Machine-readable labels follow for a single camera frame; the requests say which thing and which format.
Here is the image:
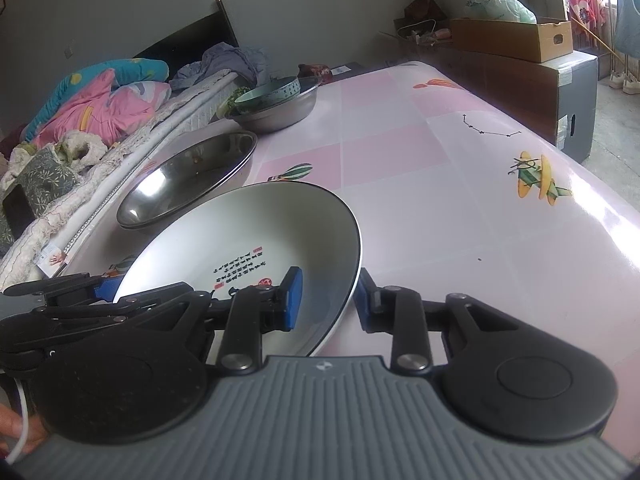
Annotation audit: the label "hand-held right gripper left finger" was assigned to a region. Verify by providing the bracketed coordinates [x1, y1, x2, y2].
[150, 266, 305, 374]

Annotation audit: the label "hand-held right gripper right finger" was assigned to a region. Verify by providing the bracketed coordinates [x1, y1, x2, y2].
[355, 267, 524, 375]

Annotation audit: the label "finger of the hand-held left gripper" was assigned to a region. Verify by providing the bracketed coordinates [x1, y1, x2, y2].
[0, 282, 196, 352]
[2, 273, 121, 307]

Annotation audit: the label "white printed plate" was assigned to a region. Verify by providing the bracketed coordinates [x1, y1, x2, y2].
[112, 182, 363, 359]

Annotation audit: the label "shallow stainless steel basin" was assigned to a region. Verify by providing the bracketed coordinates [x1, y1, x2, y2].
[116, 130, 259, 231]

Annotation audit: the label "deep stainless steel bowl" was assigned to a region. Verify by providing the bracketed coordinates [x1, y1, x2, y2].
[224, 77, 321, 134]

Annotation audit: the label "green ceramic bowl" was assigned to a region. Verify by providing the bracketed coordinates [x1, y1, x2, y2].
[233, 76, 301, 114]

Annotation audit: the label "person's left hand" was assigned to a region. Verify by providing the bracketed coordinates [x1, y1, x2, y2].
[0, 402, 48, 461]

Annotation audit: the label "pile of colourful bedding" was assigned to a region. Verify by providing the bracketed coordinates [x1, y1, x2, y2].
[0, 67, 262, 288]

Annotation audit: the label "black phone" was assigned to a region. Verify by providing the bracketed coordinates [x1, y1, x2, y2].
[2, 184, 37, 239]

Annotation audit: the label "green floral cloth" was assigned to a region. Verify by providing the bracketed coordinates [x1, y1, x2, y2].
[0, 147, 82, 257]

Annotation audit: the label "pink patterned tablecloth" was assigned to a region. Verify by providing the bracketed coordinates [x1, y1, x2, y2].
[60, 60, 640, 411]

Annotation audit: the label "white fluffy cloth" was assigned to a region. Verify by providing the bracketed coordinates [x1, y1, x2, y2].
[9, 129, 107, 172]

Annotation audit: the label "pink and blue quilt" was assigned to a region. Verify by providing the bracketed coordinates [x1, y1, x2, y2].
[19, 58, 172, 149]

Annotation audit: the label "napa cabbage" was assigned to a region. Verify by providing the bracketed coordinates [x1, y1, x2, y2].
[219, 87, 252, 117]

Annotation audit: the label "lilac crumpled clothes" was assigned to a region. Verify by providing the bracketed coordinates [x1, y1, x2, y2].
[169, 42, 274, 92]

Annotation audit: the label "black bed headboard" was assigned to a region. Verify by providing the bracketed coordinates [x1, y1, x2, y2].
[132, 0, 241, 79]

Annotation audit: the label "large brown cardboard box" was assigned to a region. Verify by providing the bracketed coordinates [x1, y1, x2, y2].
[416, 41, 599, 164]

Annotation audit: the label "cardboard box of clutter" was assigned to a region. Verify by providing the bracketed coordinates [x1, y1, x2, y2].
[378, 0, 454, 45]

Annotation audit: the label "open brown cardboard box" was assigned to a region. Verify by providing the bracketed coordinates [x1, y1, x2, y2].
[449, 16, 574, 64]

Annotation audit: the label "white green plastic bag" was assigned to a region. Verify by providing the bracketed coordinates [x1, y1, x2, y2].
[463, 0, 538, 24]

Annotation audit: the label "wooden stick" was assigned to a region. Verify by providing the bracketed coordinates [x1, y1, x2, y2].
[569, 11, 627, 69]

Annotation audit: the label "blue patterned hanging blanket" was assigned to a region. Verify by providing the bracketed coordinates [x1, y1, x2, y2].
[612, 0, 640, 59]

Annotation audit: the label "white cable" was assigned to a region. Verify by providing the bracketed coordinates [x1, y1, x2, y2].
[4, 374, 32, 465]

